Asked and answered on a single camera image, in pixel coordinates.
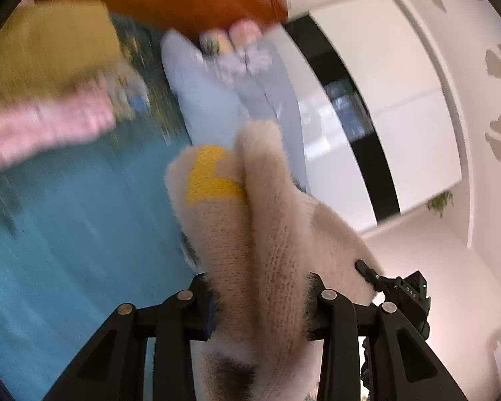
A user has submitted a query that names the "pink checkered folded garment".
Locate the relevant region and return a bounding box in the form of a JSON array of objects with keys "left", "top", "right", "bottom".
[{"left": 0, "top": 76, "right": 117, "bottom": 172}]

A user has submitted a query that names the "beige fuzzy knit sweater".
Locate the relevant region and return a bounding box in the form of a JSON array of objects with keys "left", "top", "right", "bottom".
[{"left": 165, "top": 120, "right": 378, "bottom": 400}]

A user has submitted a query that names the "white black glossy wardrobe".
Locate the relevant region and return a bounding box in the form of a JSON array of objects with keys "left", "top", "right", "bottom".
[{"left": 265, "top": 0, "right": 463, "bottom": 233}]

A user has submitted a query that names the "pink floral pillow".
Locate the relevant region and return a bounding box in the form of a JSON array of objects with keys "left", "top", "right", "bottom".
[{"left": 199, "top": 18, "right": 262, "bottom": 55}]

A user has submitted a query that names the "mustard yellow folded garment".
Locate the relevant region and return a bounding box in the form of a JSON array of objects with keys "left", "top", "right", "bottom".
[{"left": 0, "top": 0, "right": 121, "bottom": 103}]

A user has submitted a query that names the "teal floral bed sheet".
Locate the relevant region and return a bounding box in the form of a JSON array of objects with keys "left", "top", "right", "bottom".
[{"left": 0, "top": 15, "right": 192, "bottom": 400}]

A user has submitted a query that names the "green hanging plant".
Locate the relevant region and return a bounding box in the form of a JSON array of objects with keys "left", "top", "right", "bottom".
[{"left": 426, "top": 190, "right": 454, "bottom": 218}]

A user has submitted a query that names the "light blue floral duvet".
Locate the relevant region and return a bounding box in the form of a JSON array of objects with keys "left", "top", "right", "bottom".
[{"left": 161, "top": 30, "right": 309, "bottom": 191}]

